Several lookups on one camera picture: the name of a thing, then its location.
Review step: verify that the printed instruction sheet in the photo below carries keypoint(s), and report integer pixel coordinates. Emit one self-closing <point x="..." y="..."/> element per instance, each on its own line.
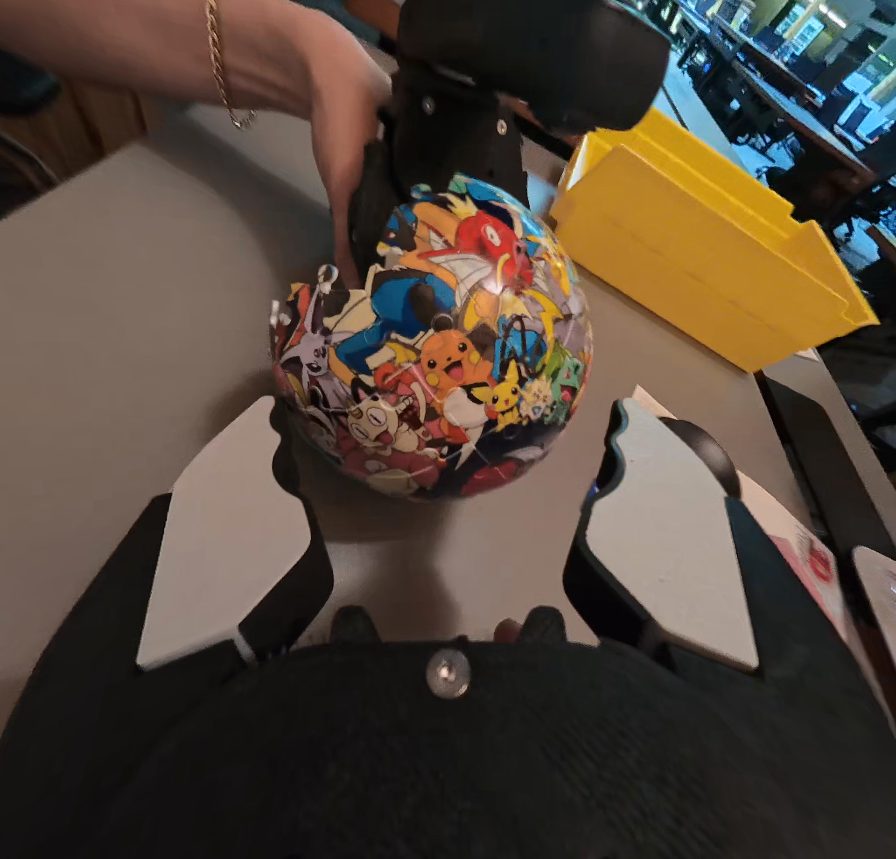
<point x="791" y="537"/>

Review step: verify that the person's left hand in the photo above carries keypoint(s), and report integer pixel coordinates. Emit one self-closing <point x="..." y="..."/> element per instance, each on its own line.
<point x="343" y="103"/>

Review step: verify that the person's right hand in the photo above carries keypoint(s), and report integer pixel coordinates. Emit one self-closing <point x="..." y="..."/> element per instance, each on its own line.
<point x="507" y="629"/>

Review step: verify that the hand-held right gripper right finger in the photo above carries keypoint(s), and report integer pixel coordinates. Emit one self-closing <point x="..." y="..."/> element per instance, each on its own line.
<point x="665" y="544"/>

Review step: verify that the black round ball stand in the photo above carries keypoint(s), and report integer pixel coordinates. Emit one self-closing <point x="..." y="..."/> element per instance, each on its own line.
<point x="707" y="449"/>

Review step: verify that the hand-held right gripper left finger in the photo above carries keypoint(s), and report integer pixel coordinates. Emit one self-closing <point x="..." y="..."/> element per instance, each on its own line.
<point x="224" y="537"/>

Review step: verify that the colourful puzzle ball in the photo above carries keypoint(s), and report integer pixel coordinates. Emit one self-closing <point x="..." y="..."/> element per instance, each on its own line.
<point x="434" y="341"/>

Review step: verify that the person's left forearm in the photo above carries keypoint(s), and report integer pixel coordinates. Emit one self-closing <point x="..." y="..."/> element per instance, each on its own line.
<point x="126" y="26"/>

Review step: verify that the yellow plastic bin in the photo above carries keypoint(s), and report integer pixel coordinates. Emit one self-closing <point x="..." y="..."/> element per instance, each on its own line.
<point x="700" y="243"/>

